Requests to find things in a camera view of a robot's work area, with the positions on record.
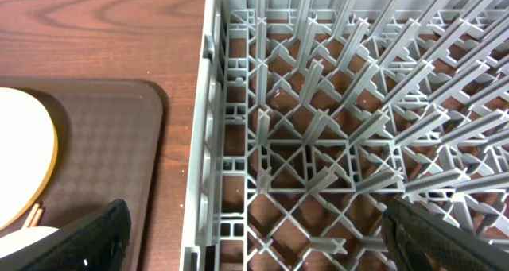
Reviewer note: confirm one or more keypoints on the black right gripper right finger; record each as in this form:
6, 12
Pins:
417, 240

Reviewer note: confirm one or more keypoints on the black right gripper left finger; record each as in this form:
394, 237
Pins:
96, 241

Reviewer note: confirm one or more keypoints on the white bowl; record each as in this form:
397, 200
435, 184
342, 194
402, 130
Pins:
24, 237

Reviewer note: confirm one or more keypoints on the grey dishwasher rack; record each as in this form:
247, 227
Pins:
311, 115

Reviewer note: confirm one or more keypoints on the wooden chopstick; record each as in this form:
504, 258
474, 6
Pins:
37, 218
28, 221

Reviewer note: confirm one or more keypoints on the dark brown serving tray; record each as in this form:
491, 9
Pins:
108, 131

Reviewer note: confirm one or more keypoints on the yellow plate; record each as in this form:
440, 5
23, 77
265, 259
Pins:
29, 147

